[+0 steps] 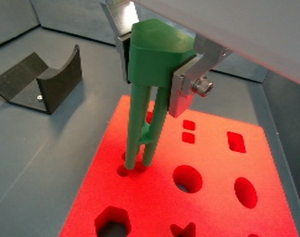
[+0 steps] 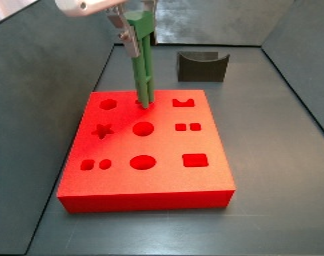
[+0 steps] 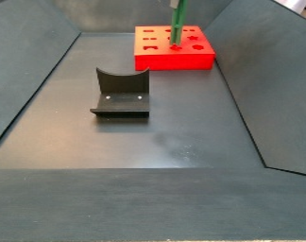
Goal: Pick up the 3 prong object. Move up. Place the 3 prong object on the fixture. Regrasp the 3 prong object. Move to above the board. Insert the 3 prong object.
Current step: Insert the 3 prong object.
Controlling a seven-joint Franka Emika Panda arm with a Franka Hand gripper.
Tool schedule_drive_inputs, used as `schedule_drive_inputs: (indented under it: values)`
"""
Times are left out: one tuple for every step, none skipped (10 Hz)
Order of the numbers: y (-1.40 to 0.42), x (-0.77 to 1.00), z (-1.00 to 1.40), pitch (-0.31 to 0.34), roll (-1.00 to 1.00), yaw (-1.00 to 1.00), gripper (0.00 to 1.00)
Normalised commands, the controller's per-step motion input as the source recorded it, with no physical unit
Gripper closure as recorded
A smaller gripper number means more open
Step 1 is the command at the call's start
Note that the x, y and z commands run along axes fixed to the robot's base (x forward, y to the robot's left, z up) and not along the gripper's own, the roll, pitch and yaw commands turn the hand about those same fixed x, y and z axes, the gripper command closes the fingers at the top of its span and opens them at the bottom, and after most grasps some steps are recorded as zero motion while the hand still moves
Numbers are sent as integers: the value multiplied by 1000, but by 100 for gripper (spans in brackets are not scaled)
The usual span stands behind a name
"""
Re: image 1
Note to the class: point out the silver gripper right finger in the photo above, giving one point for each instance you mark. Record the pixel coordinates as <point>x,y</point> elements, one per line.
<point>191,76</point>

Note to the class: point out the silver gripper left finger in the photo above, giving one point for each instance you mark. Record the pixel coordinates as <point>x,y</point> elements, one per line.
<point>123,17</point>

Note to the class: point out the green three prong object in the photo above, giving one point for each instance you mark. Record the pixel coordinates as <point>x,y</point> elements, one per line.
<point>160,48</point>

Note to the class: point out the black curved fixture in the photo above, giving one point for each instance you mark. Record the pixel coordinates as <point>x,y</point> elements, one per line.
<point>34,86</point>

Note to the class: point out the red shape sorter block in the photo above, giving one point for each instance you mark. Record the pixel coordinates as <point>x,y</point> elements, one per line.
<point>211,187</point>

